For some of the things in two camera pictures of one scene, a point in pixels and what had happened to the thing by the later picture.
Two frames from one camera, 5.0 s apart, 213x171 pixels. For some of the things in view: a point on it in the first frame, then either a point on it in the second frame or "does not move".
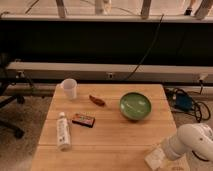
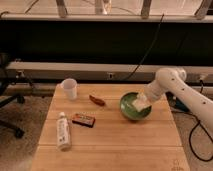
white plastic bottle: x=64 y=141 does not move
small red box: x=84 y=118 does not move
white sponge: x=154 y=158 -> x=141 y=102
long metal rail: x=75 y=71 does not move
